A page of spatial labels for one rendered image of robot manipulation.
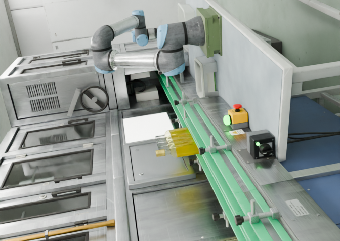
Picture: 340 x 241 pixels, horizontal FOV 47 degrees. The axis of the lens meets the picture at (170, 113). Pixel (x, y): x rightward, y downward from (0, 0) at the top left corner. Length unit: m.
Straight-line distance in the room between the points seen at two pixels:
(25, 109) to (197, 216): 1.75
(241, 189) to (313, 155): 0.35
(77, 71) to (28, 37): 3.35
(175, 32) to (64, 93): 1.28
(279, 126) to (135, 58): 0.96
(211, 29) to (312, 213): 1.06
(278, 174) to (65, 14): 4.60
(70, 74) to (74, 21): 2.76
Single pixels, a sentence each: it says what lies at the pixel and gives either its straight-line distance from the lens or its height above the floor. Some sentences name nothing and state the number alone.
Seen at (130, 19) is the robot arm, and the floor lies 1.16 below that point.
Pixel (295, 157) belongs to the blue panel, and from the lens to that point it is 1.55.
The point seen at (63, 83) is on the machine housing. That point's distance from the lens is 2.95.
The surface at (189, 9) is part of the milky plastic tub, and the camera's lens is 2.55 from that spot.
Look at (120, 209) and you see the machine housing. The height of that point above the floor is 1.37.
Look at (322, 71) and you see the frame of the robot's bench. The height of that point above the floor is 0.59.
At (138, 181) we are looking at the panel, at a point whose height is 1.27.
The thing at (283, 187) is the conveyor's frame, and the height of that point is 0.81.
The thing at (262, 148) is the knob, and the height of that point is 0.81.
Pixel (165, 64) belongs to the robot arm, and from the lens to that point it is 2.00.
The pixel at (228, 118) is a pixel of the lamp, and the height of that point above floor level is 0.84.
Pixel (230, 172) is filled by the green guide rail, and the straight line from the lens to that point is 1.44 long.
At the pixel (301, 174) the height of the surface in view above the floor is 0.72.
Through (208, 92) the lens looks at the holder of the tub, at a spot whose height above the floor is 0.81.
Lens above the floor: 1.27
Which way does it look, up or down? 6 degrees down
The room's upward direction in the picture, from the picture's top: 99 degrees counter-clockwise
